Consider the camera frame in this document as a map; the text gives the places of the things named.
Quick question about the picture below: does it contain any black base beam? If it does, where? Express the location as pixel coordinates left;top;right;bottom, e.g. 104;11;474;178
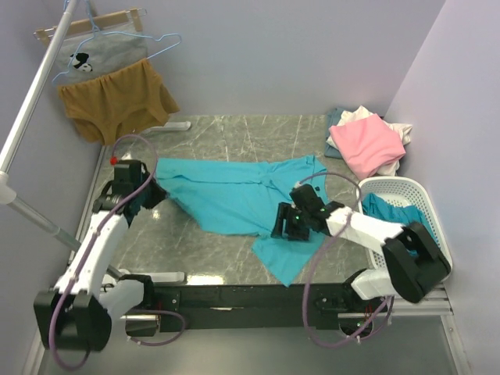
109;284;395;338

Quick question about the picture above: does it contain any turquoise polo shirt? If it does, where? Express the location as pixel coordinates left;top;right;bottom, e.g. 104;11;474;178
155;155;327;286

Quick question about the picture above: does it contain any light blue wire hanger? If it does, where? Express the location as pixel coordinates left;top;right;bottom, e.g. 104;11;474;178
52;1;182;87

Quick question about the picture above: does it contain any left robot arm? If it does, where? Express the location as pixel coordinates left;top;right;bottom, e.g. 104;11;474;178
34;159;166;352

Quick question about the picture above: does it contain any brown mustard shirt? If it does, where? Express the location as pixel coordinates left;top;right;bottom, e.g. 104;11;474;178
58;59;180;146

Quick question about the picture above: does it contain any cream white shirt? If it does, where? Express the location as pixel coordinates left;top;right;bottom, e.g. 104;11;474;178
327;105;413;176

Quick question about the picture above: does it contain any aluminium rail frame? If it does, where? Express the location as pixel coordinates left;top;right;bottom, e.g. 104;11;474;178
101;284;452;316

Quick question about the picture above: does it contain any white laundry basket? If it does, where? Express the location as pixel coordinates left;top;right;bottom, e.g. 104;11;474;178
359;176;453;266

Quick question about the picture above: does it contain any white clothes rack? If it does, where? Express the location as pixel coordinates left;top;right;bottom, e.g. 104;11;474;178
0;0;192;288

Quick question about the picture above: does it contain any pink folded shirt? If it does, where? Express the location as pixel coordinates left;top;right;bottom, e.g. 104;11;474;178
329;114;405;180

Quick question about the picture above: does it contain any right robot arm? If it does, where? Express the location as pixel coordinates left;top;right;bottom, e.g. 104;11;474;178
271;184;452;304

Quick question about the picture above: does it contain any wooden clip hanger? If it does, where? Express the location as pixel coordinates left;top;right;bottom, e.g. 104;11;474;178
34;8;148;47

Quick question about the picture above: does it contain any teal shirt in basket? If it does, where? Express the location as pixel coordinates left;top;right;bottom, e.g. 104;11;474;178
362;193;438;243

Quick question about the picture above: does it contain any grey panda shirt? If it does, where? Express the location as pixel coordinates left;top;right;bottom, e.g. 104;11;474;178
55;34;148;84

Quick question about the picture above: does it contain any grey-blue folded shirt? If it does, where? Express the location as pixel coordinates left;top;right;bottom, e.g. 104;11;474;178
324;107;344;159

